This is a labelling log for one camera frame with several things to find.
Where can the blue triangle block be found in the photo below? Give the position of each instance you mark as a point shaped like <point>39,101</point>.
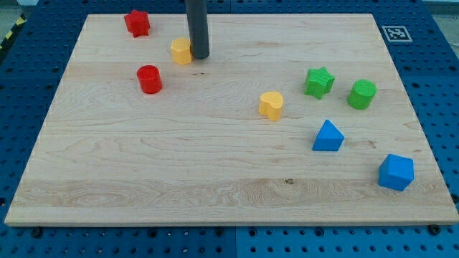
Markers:
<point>329,138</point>

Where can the light wooden board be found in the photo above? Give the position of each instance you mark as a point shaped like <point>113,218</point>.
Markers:
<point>198,153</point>

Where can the white fiducial marker tag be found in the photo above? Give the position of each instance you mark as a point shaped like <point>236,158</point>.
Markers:
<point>396,33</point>

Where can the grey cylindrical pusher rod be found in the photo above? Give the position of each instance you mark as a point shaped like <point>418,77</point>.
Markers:
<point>196,12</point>

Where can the black bolt right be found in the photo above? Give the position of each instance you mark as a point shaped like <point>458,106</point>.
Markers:
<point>434,229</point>

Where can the green star block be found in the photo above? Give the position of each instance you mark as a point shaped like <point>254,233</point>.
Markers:
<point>318,82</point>

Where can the black bolt left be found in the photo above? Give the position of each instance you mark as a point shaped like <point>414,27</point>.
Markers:
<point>36,232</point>

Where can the yellow hexagon block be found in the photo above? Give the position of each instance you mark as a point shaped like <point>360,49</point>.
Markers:
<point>181,51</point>

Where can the green cylinder block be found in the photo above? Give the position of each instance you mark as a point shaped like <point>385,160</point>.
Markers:
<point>362,94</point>

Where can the yellow heart block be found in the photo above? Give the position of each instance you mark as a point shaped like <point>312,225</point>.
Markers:
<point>271,105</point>

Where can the yellow black hazard tape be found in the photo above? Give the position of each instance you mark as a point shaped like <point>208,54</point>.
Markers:
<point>13,33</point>

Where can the blue cube block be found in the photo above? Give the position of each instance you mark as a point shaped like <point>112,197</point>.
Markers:
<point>396,172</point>

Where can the black bolt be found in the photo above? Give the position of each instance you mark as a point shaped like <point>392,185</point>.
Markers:
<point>36,232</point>
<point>434,229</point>

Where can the red star block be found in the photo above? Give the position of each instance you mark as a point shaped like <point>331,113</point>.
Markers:
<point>137,23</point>

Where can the red cylinder block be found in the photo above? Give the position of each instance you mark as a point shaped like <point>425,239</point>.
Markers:
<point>149,79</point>

